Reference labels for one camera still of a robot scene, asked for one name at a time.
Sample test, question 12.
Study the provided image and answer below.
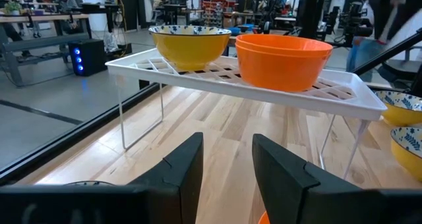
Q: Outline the floral patterned yellow mini bowl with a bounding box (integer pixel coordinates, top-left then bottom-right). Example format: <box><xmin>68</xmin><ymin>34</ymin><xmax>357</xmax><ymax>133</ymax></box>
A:
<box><xmin>64</xmin><ymin>180</ymin><xmax>116</xmax><ymax>187</ymax></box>
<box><xmin>390</xmin><ymin>126</ymin><xmax>422</xmax><ymax>182</ymax></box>
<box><xmin>374</xmin><ymin>90</ymin><xmax>422</xmax><ymax>126</ymax></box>
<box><xmin>148</xmin><ymin>25</ymin><xmax>232</xmax><ymax>72</ymax></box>

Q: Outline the orange plastic mini bowl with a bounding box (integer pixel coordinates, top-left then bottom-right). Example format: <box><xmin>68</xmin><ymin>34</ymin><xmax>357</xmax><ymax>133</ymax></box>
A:
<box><xmin>235</xmin><ymin>42</ymin><xmax>332</xmax><ymax>93</ymax></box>
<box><xmin>235</xmin><ymin>34</ymin><xmax>334</xmax><ymax>59</ymax></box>
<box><xmin>257</xmin><ymin>210</ymin><xmax>271</xmax><ymax>224</ymax></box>

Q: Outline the small plant on workbench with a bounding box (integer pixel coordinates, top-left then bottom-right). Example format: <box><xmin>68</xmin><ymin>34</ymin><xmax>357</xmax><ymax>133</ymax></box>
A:
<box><xmin>3</xmin><ymin>1</ymin><xmax>22</xmax><ymax>16</ymax></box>

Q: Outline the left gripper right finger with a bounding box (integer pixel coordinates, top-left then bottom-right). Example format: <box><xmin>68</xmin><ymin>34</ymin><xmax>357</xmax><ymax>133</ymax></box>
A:
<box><xmin>252</xmin><ymin>133</ymin><xmax>385</xmax><ymax>224</ymax></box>

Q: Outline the white lattice rack shelf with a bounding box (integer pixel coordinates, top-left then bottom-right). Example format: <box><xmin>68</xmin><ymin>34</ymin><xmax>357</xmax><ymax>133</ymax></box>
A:
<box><xmin>105</xmin><ymin>47</ymin><xmax>388</xmax><ymax>181</ymax></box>

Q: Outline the wooden workbench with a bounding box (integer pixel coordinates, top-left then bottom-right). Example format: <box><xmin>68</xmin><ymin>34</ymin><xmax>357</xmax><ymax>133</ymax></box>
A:
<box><xmin>0</xmin><ymin>13</ymin><xmax>93</xmax><ymax>86</ymax></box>

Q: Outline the red storage rack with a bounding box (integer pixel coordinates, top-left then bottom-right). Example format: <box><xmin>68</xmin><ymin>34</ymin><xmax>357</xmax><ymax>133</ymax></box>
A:
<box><xmin>200</xmin><ymin>0</ymin><xmax>238</xmax><ymax>27</ymax></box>

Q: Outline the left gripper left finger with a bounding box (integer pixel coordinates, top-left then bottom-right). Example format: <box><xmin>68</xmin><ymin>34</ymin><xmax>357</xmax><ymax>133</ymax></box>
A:
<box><xmin>127</xmin><ymin>132</ymin><xmax>204</xmax><ymax>224</ymax></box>

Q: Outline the computer tower with blue lights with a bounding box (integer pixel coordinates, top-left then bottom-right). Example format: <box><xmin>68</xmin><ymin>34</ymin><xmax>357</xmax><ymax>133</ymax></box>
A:
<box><xmin>68</xmin><ymin>38</ymin><xmax>108</xmax><ymax>77</ymax></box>

